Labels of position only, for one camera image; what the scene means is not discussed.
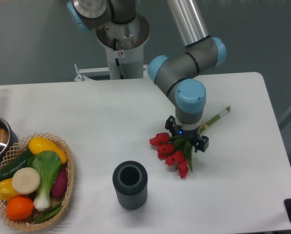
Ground yellow squash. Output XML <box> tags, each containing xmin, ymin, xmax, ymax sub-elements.
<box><xmin>28</xmin><ymin>137</ymin><xmax>67</xmax><ymax>164</ymax></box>

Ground dark green cucumber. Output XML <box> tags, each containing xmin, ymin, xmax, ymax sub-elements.
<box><xmin>0</xmin><ymin>149</ymin><xmax>33</xmax><ymax>182</ymax></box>

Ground woven wicker basket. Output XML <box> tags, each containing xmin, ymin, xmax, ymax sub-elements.
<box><xmin>0</xmin><ymin>133</ymin><xmax>74</xmax><ymax>232</ymax></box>

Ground green bean pods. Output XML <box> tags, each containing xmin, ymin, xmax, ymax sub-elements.
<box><xmin>34</xmin><ymin>203</ymin><xmax>62</xmax><ymax>224</ymax></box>

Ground beige round disc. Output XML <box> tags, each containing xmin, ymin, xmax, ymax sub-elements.
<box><xmin>12</xmin><ymin>167</ymin><xmax>41</xmax><ymax>195</ymax></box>

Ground red tulip bouquet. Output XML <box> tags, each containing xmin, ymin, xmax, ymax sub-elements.
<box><xmin>149</xmin><ymin>106</ymin><xmax>231</xmax><ymax>178</ymax></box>

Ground dark grey ribbed vase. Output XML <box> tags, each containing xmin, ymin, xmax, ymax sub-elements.
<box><xmin>112</xmin><ymin>160</ymin><xmax>148</xmax><ymax>210</ymax></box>

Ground orange fruit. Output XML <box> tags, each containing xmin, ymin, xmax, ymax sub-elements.
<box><xmin>6</xmin><ymin>196</ymin><xmax>34</xmax><ymax>221</ymax></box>

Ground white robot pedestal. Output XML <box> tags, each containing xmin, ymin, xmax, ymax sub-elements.
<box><xmin>74</xmin><ymin>12</ymin><xmax>152</xmax><ymax>82</ymax></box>

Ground yellow bell pepper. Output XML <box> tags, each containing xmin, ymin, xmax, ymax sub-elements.
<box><xmin>0</xmin><ymin>178</ymin><xmax>20</xmax><ymax>201</ymax></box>

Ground green bok choy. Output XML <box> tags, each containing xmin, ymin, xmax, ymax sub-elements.
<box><xmin>32</xmin><ymin>151</ymin><xmax>62</xmax><ymax>211</ymax></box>

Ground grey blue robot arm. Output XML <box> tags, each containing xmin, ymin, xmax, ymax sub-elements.
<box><xmin>67</xmin><ymin>0</ymin><xmax>227</xmax><ymax>152</ymax></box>

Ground purple sweet potato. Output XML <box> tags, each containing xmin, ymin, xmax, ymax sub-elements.
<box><xmin>51</xmin><ymin>166</ymin><xmax>68</xmax><ymax>199</ymax></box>

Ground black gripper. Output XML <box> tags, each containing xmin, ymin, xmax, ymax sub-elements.
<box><xmin>165</xmin><ymin>116</ymin><xmax>209</xmax><ymax>153</ymax></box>

